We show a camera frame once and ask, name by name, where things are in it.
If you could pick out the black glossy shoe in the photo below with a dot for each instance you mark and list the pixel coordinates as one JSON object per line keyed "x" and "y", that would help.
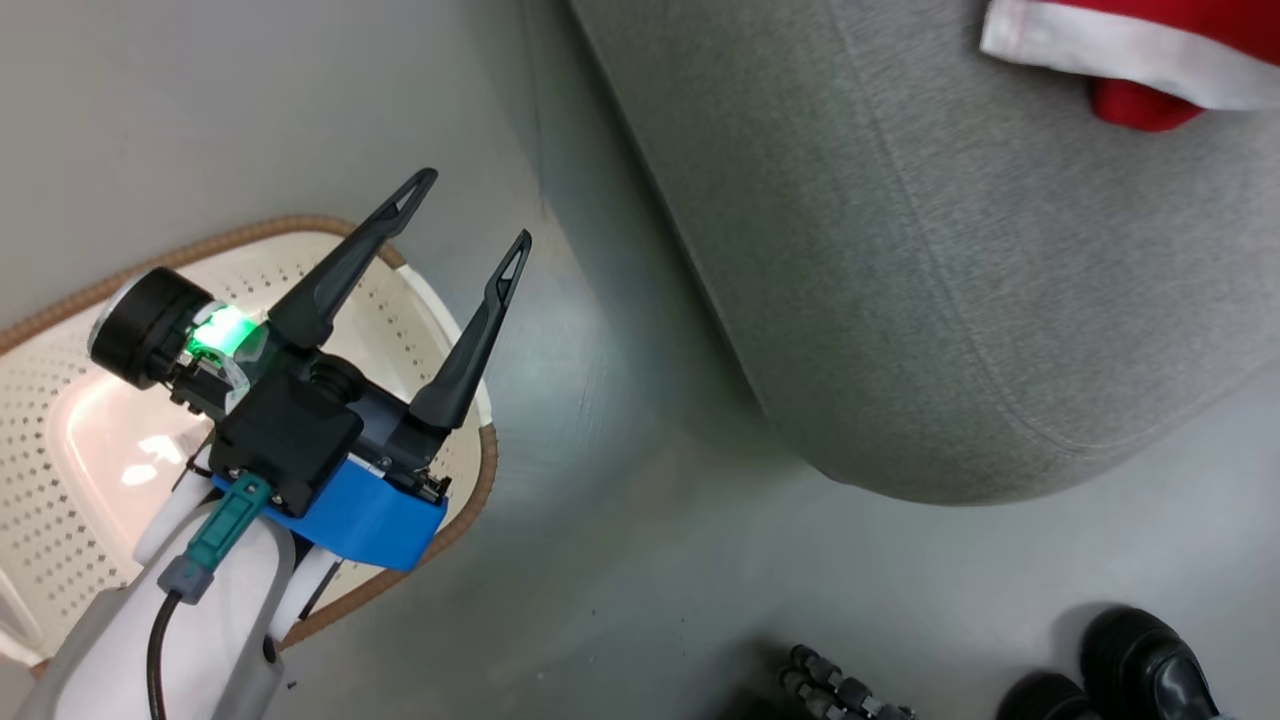
{"x": 1150, "y": 665}
{"x": 1050, "y": 700}

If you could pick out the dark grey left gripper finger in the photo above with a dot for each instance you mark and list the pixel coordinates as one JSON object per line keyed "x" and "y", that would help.
{"x": 345, "y": 265}
{"x": 470, "y": 345}

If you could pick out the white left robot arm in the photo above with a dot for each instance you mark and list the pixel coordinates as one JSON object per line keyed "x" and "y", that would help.
{"x": 230, "y": 630}

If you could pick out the cream perforated basket brown rim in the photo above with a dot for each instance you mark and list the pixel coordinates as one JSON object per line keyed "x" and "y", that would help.
{"x": 40, "y": 400}

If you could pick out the black left wrist camera blue mount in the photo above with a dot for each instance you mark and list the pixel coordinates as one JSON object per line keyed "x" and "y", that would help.
{"x": 290, "y": 440}

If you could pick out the black flexible tripod leg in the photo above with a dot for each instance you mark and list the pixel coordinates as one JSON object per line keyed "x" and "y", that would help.
{"x": 835, "y": 690}

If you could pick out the red garment with white stripes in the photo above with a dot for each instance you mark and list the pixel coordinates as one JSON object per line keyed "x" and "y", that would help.
{"x": 1140, "y": 105}

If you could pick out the black left gripper body green band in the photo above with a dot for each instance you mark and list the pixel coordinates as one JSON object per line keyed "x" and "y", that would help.
{"x": 150, "y": 325}

